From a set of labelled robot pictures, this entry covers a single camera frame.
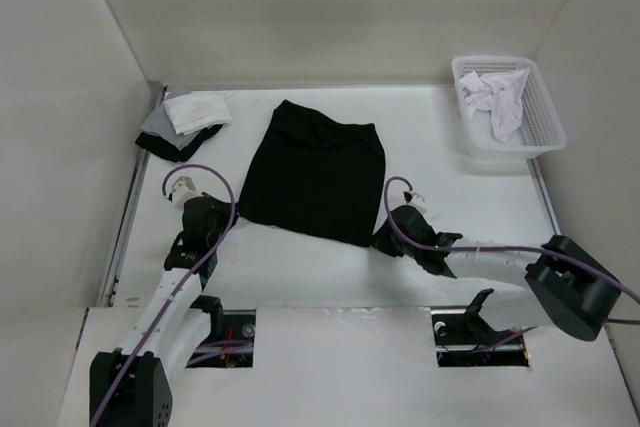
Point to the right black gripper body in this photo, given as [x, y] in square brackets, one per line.
[389, 244]

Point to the black tank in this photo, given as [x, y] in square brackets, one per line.
[315, 176]
[165, 150]

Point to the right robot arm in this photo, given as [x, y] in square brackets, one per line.
[561, 287]

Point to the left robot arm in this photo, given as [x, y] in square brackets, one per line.
[132, 384]

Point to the folded black tank top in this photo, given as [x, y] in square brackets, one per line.
[165, 150]

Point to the folded grey tank top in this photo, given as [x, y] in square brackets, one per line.
[159, 124]

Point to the white tank top in basket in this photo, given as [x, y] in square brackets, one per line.
[499, 94]

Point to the white plastic basket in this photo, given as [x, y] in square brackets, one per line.
[540, 130]

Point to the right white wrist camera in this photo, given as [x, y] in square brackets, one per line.
[415, 200]

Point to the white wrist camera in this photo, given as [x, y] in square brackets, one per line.
[415, 200]
[181, 191]

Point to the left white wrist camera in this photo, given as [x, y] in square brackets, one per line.
[181, 191]

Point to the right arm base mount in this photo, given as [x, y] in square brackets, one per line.
[465, 341]

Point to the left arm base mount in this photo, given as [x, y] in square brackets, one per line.
[230, 344]

